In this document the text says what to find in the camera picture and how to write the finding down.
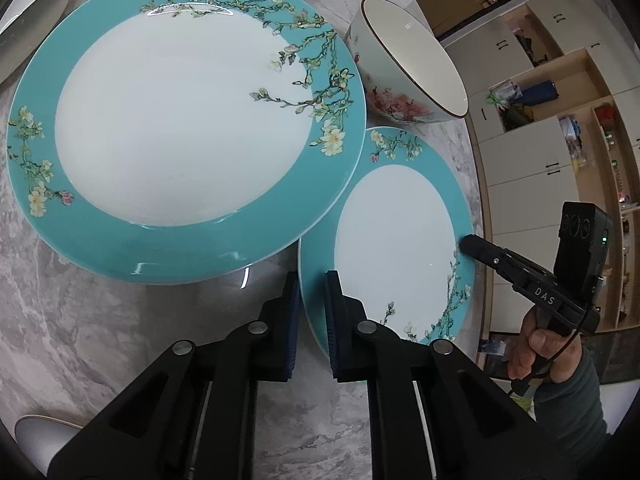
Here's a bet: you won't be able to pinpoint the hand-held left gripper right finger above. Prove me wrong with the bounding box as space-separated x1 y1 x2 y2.
324 270 566 480

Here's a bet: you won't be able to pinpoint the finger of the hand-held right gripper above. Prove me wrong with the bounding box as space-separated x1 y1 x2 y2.
459 233 538 281

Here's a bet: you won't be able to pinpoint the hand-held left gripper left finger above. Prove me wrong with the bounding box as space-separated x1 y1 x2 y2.
47 270 302 480

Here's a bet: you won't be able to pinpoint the small teal floral plate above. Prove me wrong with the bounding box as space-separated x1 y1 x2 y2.
297 126 477 362

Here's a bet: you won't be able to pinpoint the brown-rimmed pink floral bowl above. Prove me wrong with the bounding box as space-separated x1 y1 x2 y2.
346 0 469 126

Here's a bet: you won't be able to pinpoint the large teal floral plate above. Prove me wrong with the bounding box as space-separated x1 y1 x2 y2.
6 0 368 285

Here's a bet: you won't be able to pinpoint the small white bowl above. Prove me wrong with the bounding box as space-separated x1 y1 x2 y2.
14 415 84 477

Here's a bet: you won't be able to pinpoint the large white bowl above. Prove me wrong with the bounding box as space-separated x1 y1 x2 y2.
0 0 82 83

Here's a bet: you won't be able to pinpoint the person's right forearm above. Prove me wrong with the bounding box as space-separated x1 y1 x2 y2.
531 346 614 467

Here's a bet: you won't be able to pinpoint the person's right hand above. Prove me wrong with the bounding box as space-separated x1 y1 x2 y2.
507 305 584 382

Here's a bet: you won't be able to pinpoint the blue bag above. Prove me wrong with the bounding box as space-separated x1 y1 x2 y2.
519 80 559 109

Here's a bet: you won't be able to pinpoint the beige wall cabinet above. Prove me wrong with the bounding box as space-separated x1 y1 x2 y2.
415 0 640 342

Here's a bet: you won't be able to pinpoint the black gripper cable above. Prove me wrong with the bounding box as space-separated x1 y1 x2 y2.
509 330 584 397

